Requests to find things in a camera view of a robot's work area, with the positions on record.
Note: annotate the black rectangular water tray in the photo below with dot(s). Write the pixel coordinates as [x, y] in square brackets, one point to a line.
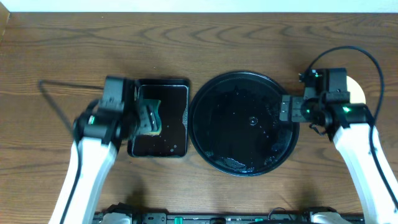
[171, 140]

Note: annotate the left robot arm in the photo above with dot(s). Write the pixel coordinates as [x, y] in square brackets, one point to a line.
[94, 151]

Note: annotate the green yellow sponge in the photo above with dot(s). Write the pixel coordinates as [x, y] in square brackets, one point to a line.
[149, 119]

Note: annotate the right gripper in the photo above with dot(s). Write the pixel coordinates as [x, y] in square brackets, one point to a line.
[296, 102]

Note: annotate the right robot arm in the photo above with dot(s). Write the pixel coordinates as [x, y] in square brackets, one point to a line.
[357, 140]

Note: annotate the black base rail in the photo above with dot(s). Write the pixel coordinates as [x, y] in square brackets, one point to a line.
[122, 213]

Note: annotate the black round tray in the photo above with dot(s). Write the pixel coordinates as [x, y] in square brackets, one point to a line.
[233, 123]

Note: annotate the yellow plate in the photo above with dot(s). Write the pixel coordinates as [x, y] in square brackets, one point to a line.
[356, 92]

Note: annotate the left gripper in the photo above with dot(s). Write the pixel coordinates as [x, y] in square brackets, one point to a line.
[137, 116]

